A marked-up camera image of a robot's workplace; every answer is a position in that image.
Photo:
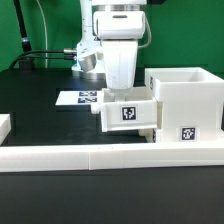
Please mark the black pole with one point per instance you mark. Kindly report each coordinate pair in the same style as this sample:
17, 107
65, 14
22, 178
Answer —
26, 45

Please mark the white drawer box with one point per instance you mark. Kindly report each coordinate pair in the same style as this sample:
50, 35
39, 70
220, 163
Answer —
137, 111
151, 135

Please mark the white front drawer box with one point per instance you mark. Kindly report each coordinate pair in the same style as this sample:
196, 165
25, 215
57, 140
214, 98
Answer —
151, 135

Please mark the white drawer cabinet housing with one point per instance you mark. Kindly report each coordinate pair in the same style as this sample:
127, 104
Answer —
190, 104

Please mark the white plastic border frame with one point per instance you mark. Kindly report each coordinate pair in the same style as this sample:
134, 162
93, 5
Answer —
99, 157

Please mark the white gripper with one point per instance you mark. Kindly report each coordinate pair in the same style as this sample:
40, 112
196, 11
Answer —
120, 63

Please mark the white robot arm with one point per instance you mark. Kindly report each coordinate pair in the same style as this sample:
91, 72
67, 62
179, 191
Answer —
112, 33

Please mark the white marker tag sheet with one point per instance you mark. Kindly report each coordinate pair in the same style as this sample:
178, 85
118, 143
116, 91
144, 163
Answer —
66, 98

